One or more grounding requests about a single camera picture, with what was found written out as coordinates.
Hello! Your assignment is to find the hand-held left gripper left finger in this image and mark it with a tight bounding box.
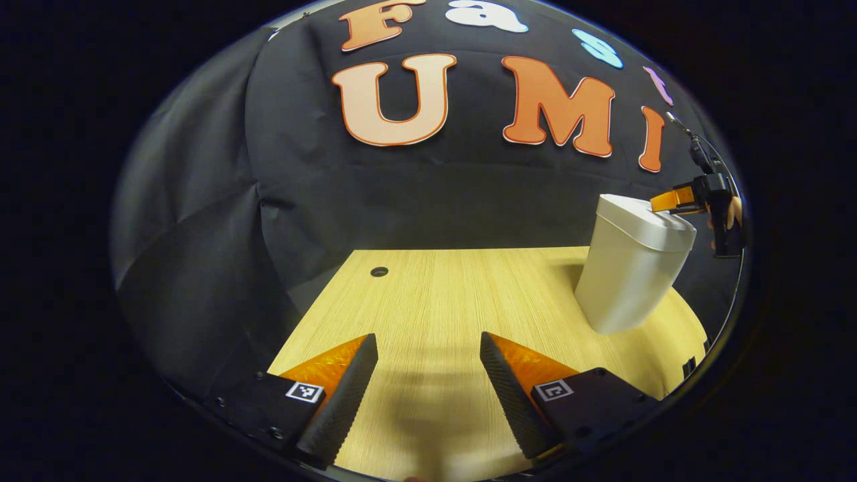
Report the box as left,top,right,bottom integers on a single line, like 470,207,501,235
200,333,380,471

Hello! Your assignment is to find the white garbage bin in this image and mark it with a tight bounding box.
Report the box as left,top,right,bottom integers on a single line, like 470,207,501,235
574,193,698,335

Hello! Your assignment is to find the wooden desktop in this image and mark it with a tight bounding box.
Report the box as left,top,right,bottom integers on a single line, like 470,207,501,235
266,246,709,482

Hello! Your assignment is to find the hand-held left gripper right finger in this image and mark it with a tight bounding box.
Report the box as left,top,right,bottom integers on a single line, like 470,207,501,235
479,331,665,469

